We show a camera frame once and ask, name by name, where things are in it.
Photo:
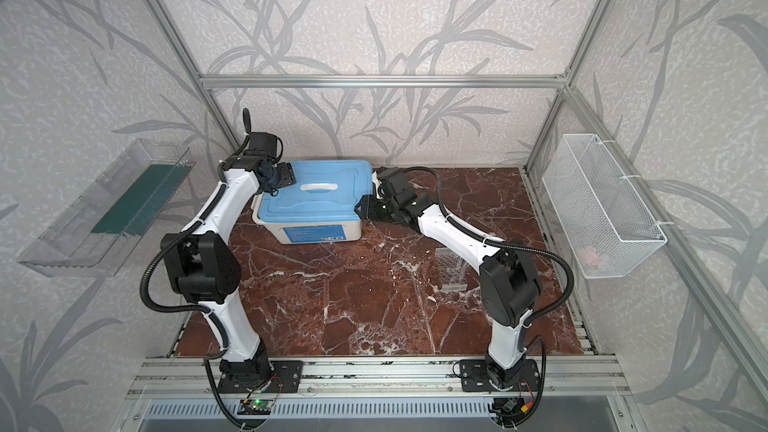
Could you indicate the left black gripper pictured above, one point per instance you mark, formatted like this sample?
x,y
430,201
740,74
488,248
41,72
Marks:
x,y
285,175

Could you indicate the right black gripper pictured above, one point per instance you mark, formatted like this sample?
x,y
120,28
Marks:
x,y
372,206

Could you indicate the blue plastic bin lid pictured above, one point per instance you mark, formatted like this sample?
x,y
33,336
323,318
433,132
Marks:
x,y
325,191

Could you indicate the white plastic storage bin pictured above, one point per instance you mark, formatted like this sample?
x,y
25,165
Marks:
x,y
315,231

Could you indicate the clear acrylic test tube rack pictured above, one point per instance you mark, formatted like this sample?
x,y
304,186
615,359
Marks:
x,y
452,270

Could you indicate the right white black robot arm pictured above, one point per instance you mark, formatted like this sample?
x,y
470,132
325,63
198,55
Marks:
x,y
509,280

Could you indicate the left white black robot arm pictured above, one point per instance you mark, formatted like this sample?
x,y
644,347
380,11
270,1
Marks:
x,y
201,266

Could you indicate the pink item in basket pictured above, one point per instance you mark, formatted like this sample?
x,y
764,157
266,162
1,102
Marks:
x,y
590,257

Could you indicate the green circuit board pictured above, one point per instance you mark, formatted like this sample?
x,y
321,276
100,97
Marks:
x,y
256,406

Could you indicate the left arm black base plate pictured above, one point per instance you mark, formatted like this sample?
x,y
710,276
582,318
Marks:
x,y
280,376

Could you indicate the clear acrylic wall shelf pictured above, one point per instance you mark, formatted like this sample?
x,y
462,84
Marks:
x,y
95,235

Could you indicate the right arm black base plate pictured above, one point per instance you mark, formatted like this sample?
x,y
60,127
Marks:
x,y
478,375

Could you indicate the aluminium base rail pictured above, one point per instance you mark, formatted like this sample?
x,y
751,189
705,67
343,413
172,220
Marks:
x,y
380,376

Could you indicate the white wire mesh basket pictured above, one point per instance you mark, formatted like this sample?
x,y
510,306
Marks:
x,y
598,205

